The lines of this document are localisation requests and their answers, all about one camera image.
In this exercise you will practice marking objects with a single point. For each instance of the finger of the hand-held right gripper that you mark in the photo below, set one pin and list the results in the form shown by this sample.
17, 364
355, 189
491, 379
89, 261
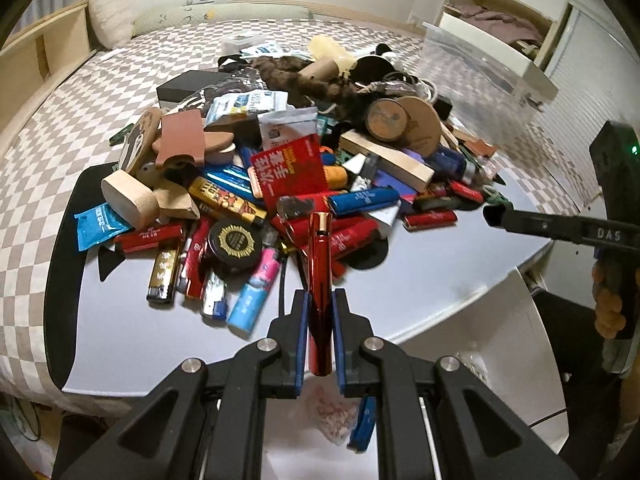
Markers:
545, 226

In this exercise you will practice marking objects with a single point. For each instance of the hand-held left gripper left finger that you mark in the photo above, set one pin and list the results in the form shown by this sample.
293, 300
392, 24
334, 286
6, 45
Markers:
299, 345

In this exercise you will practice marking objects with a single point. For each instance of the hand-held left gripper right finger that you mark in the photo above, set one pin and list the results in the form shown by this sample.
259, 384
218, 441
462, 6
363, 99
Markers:
343, 345

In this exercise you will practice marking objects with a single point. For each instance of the glossy red lighter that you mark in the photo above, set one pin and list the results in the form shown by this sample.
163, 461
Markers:
318, 285

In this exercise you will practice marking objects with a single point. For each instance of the white container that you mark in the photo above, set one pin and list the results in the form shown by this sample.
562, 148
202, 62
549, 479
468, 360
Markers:
500, 340

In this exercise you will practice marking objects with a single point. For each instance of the person's right hand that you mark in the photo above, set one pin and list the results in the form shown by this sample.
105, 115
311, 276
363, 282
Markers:
607, 305

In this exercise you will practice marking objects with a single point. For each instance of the pink white packet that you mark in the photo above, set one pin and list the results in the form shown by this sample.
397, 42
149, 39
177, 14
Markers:
330, 417

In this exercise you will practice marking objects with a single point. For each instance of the black gold round tin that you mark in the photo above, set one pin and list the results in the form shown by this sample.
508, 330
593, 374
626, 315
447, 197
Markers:
235, 247

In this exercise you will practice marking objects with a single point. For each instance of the round cork coaster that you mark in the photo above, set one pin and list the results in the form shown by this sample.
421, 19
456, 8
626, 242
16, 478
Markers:
424, 127

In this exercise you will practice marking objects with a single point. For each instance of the clear plastic storage box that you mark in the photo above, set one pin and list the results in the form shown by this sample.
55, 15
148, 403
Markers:
480, 75

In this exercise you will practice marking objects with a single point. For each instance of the long wooden block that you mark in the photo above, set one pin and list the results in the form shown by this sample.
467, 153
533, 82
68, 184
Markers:
387, 157

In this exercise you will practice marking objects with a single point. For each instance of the red printed packet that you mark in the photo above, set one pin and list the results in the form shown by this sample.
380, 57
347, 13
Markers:
292, 170

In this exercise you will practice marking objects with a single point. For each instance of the round wooden box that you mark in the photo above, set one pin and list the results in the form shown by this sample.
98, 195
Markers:
385, 117

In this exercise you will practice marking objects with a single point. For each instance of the wooden wardrobe shelf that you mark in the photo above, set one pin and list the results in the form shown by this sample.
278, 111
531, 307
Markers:
500, 25

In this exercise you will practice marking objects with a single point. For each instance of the mauve folded clothes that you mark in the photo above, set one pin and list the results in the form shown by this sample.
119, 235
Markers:
495, 22

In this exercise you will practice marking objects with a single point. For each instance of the white grey packet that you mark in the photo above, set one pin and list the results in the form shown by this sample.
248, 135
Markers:
287, 127

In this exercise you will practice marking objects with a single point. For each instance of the oval beige wooden block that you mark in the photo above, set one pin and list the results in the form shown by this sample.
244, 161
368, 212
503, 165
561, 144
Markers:
129, 197

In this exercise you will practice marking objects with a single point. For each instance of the blue wipe packet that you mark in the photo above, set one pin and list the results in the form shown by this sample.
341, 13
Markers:
100, 225

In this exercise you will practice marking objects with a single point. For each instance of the black white plush toy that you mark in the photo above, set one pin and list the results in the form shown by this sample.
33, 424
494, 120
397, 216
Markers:
375, 65

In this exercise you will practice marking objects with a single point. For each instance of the black mat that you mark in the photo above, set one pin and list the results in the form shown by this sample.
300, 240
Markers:
62, 285

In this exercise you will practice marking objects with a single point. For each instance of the white blue printed packet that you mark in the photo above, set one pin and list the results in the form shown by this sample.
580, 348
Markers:
240, 102

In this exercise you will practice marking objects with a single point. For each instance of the penguin shaped wooden piece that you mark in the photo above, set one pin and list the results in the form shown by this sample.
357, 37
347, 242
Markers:
139, 135

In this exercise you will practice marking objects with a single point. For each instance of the brown plush toy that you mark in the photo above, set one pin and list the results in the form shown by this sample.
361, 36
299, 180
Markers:
300, 80

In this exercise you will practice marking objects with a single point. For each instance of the cardboard tube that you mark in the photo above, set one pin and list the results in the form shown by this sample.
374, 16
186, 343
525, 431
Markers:
322, 70

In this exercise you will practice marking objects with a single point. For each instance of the black flat box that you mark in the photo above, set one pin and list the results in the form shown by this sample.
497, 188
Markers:
192, 87

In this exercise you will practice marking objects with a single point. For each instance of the white knitted pillow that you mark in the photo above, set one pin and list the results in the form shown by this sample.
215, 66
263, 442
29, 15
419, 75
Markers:
107, 17

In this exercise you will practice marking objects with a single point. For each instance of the wooden bedside shelf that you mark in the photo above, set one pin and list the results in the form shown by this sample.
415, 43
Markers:
40, 60

